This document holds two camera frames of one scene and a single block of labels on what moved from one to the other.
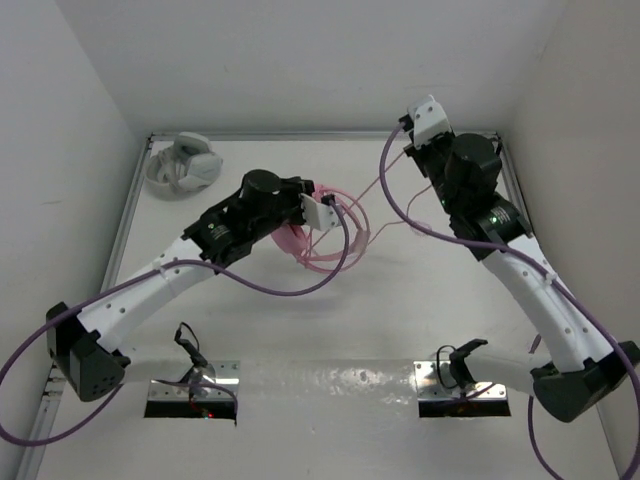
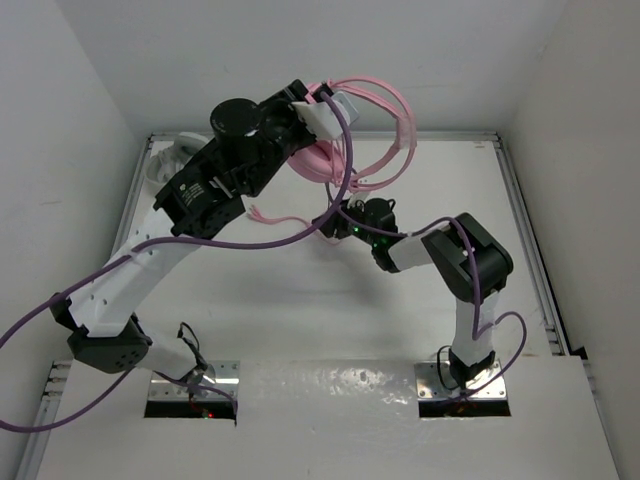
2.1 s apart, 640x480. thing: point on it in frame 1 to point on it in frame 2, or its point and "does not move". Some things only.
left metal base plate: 214,381 does not move
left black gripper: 293,189 to 281,104
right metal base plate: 435,381 does not move
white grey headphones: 190,165 does not move
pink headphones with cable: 333,249 to 324,161
